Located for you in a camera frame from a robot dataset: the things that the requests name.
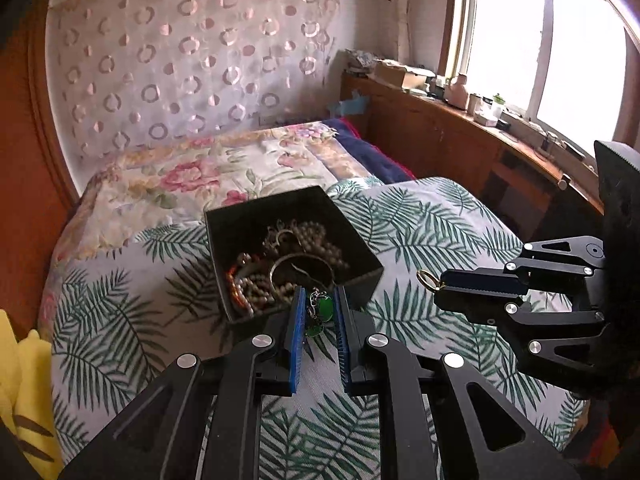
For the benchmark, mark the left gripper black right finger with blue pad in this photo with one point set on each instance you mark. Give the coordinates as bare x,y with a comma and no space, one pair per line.
439,418

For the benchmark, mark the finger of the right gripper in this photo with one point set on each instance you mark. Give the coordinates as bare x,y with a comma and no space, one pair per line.
571,266
564,349

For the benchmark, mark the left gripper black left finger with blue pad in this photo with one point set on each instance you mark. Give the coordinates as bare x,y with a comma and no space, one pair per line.
200,418

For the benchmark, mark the green gem silver pendant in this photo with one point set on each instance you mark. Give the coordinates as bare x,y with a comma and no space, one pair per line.
319,312

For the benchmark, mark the black jewelry box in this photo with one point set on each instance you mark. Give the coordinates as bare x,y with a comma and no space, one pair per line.
245,240

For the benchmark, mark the wooden sideboard cabinet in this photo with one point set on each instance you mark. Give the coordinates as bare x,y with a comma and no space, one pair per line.
531,195

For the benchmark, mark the palm leaf print blanket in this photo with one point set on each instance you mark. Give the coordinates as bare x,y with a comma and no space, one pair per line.
122,317

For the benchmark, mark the pink ceramic jar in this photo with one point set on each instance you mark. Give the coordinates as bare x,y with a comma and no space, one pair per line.
456,93

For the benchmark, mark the yellow plush toy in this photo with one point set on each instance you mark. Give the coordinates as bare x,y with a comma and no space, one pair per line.
27,406

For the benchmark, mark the metal bangle in box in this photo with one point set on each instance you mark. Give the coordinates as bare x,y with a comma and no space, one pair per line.
300,270

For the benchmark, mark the navy blue blanket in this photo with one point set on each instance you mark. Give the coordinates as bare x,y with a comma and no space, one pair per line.
370,156

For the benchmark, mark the cardboard box on cabinet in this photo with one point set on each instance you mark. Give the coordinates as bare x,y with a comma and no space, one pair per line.
400,75

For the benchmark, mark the floral quilt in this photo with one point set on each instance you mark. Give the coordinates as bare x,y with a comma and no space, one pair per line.
153,196

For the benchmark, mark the circle pattern sheer curtain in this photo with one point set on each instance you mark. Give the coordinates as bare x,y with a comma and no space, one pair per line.
132,73

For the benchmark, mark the window with white frame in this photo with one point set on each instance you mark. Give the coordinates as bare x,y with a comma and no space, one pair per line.
570,67

